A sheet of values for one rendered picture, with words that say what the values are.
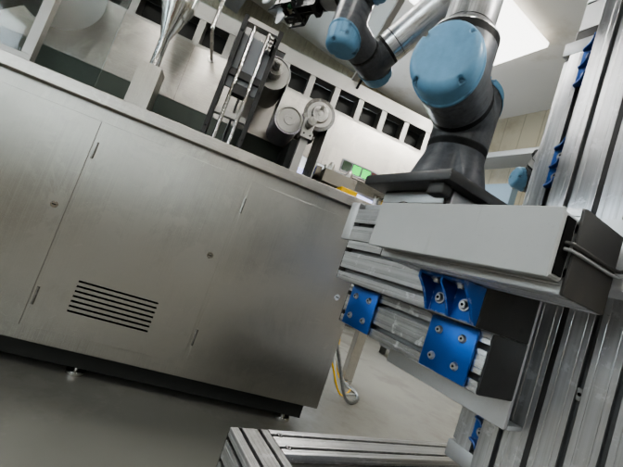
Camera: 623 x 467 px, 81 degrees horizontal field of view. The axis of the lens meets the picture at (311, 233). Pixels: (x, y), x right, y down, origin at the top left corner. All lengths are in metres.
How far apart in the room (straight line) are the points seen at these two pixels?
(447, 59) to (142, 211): 1.01
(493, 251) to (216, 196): 1.02
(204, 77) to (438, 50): 1.51
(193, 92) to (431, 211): 1.65
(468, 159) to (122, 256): 1.05
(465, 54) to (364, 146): 1.51
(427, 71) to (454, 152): 0.16
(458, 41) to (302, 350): 1.10
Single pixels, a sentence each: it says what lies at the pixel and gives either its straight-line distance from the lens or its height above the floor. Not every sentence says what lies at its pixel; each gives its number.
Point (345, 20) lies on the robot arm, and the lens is 0.88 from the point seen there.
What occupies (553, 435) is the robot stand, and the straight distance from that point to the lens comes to 0.72.
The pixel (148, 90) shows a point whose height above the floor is 1.06.
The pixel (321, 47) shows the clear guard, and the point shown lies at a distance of 2.17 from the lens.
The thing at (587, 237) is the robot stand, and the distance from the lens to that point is 0.45.
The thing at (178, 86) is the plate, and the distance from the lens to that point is 2.02.
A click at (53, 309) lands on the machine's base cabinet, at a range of 1.40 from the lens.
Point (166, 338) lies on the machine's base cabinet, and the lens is 1.35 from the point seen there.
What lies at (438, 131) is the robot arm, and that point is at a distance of 0.77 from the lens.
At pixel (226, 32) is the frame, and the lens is 2.15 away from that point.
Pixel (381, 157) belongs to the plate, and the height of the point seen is 1.32.
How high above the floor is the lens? 0.60
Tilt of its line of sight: 5 degrees up
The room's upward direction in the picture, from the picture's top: 19 degrees clockwise
